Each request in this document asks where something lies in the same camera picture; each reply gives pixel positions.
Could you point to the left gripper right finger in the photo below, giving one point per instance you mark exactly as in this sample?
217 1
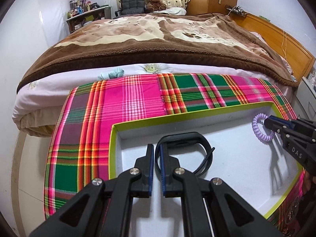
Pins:
210 207

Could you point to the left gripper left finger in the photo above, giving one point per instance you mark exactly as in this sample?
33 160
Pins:
103 208

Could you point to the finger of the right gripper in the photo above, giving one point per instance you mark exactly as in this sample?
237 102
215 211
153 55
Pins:
278 122
278 130

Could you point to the black wristband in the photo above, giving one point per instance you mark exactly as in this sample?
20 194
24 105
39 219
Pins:
187 139

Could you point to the person's right hand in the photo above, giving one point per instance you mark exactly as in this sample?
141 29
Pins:
308 180

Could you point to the grey nightstand drawers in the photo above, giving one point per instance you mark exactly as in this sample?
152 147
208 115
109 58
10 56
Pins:
303 100

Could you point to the yellow-green shallow tray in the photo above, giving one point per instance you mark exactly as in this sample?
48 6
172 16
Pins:
262 174

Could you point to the pink plaid cloth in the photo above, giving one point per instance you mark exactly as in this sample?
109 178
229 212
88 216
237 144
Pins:
79 147

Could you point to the wooden headboard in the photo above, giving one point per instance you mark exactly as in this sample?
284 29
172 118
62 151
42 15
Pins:
298 57

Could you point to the brown fleece blanket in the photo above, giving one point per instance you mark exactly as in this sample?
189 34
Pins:
206 39

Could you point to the white bed sheet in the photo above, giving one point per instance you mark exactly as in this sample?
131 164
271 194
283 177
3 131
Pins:
38 104

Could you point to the brown teddy bear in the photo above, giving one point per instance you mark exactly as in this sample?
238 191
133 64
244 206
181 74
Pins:
155 5

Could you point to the dark grey armchair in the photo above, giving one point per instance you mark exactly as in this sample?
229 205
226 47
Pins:
128 7

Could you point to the cluttered side desk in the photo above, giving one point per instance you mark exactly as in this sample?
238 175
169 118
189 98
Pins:
78 21

